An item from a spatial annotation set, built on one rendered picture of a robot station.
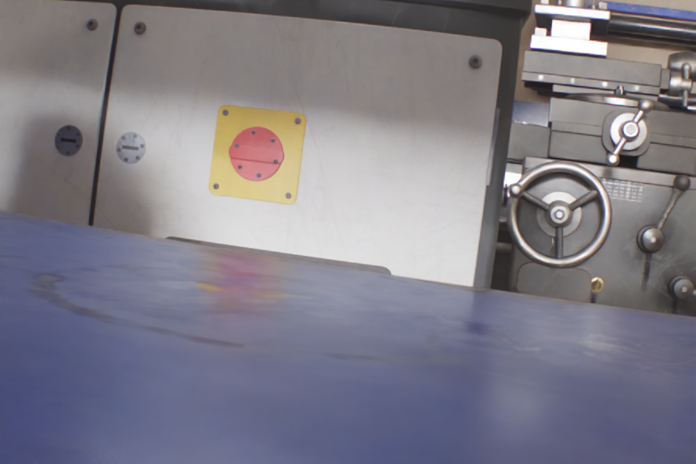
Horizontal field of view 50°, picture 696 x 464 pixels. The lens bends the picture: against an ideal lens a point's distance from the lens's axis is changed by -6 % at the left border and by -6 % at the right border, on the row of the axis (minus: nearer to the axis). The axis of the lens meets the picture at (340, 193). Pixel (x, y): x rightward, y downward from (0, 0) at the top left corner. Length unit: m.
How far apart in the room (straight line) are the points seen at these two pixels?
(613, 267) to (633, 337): 1.41
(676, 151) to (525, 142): 0.34
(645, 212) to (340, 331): 1.47
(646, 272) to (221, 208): 1.20
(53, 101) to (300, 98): 0.18
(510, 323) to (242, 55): 0.37
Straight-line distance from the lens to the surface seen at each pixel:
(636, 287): 1.61
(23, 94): 0.59
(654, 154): 1.61
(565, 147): 1.59
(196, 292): 0.18
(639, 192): 1.61
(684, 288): 1.58
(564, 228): 1.55
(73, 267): 0.19
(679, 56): 2.02
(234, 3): 0.54
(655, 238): 1.57
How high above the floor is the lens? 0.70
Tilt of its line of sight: 1 degrees down
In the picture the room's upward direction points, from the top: 7 degrees clockwise
